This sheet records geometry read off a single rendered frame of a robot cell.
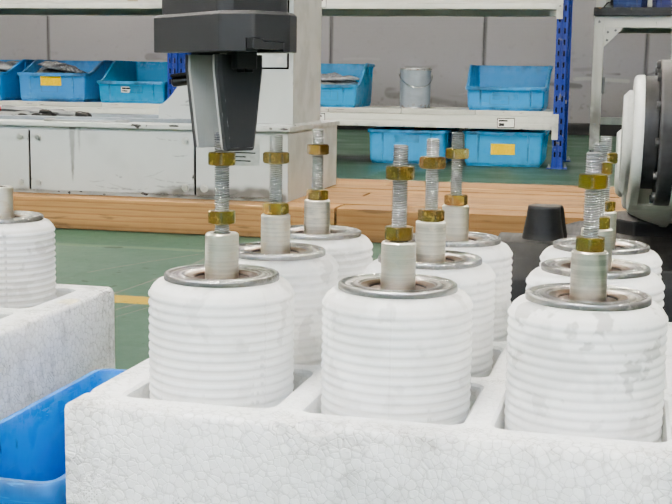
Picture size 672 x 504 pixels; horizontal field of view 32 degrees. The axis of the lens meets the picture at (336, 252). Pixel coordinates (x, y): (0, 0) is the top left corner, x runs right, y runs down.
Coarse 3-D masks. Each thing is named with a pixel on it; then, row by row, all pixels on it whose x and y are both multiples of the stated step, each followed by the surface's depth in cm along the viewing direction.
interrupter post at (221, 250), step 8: (208, 232) 77; (232, 232) 78; (208, 240) 77; (216, 240) 76; (224, 240) 76; (232, 240) 77; (208, 248) 77; (216, 248) 76; (224, 248) 76; (232, 248) 77; (208, 256) 77; (216, 256) 77; (224, 256) 77; (232, 256) 77; (208, 264) 77; (216, 264) 77; (224, 264) 77; (232, 264) 77; (208, 272) 77; (216, 272) 77; (224, 272) 77; (232, 272) 77
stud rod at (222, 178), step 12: (216, 132) 76; (216, 144) 76; (216, 168) 77; (228, 168) 77; (216, 180) 77; (228, 180) 77; (216, 192) 77; (228, 192) 77; (216, 204) 77; (228, 204) 77; (216, 228) 77; (228, 228) 77
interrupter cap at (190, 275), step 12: (204, 264) 81; (240, 264) 81; (168, 276) 76; (180, 276) 77; (192, 276) 77; (204, 276) 78; (240, 276) 79; (252, 276) 77; (264, 276) 77; (276, 276) 77
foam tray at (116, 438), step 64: (128, 384) 78; (320, 384) 79; (128, 448) 73; (192, 448) 72; (256, 448) 70; (320, 448) 69; (384, 448) 68; (448, 448) 68; (512, 448) 67; (576, 448) 66; (640, 448) 66
